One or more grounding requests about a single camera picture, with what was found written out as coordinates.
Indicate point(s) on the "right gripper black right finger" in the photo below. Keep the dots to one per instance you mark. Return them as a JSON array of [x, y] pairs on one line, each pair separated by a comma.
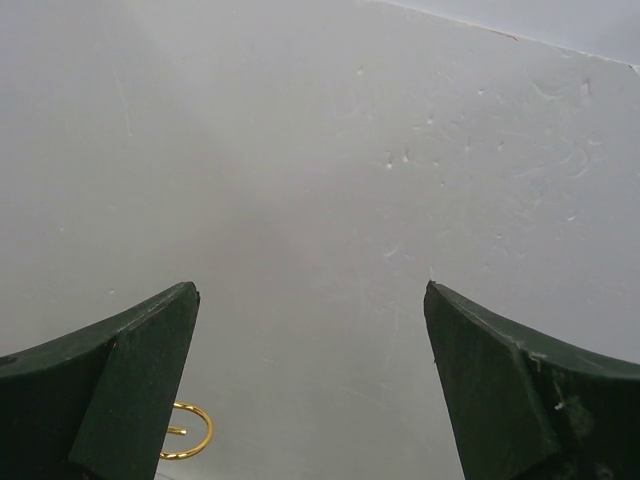
[[524, 405]]

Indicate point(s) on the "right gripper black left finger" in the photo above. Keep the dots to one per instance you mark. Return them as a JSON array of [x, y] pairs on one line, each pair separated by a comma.
[[96, 403]]

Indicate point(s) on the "gold wire wine glass rack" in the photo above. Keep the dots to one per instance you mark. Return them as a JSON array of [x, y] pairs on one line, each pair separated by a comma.
[[205, 437]]

